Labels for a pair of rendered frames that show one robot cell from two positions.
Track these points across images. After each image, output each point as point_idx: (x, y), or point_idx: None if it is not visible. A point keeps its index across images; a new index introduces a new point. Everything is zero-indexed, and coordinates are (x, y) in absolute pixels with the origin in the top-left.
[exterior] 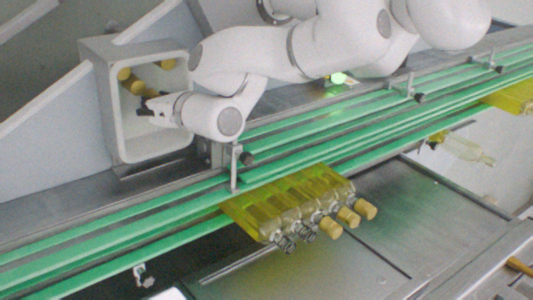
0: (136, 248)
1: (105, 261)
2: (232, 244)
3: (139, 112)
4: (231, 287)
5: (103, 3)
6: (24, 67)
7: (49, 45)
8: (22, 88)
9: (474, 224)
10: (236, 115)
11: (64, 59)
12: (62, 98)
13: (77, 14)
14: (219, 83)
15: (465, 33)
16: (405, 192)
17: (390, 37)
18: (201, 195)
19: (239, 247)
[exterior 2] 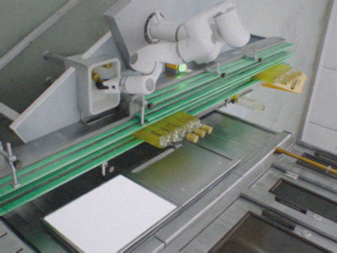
0: (101, 156)
1: (88, 162)
2: (139, 157)
3: (100, 87)
4: (147, 172)
5: (43, 41)
6: (2, 80)
7: (15, 67)
8: (1, 93)
9: (259, 137)
10: (152, 82)
11: (22, 74)
12: (62, 85)
13: (29, 49)
14: (145, 68)
15: (241, 41)
16: (222, 126)
17: (215, 43)
18: (128, 128)
19: (143, 159)
